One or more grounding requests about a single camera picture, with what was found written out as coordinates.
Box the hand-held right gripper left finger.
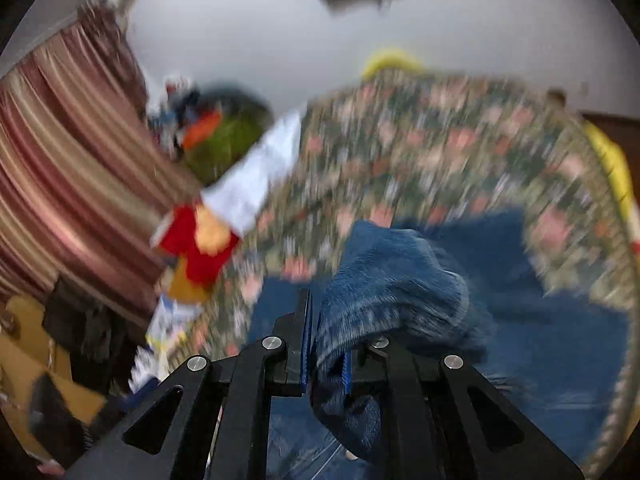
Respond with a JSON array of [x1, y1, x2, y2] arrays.
[[65, 287, 314, 480]]

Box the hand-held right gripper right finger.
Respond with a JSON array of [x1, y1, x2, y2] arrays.
[[342, 337, 586, 480]]

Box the blue denim jeans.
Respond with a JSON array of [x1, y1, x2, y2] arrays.
[[247, 210, 631, 480]]

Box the brown book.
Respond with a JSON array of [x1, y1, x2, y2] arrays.
[[167, 255, 211, 303]]

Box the red plush toy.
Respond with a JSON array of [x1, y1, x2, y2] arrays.
[[152, 202, 241, 288]]

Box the yellow and blue printed paper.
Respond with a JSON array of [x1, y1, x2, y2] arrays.
[[145, 295, 201, 356]]

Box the white printed cloth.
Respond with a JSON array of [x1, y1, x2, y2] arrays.
[[200, 110, 303, 235]]

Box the black bag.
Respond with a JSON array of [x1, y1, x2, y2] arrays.
[[42, 275, 136, 396]]

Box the green bag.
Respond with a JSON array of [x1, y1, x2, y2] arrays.
[[182, 85, 276, 186]]

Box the orange lid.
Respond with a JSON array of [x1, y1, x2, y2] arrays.
[[182, 112, 223, 150]]

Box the floral bedspread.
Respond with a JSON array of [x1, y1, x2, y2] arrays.
[[185, 67, 638, 478]]

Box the pile of colourful clutter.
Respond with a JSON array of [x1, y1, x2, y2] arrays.
[[147, 75, 201, 161]]

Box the wooden furniture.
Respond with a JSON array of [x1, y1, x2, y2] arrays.
[[0, 295, 106, 461]]

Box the striped pink curtain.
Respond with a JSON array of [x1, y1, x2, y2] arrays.
[[0, 0, 201, 321]]

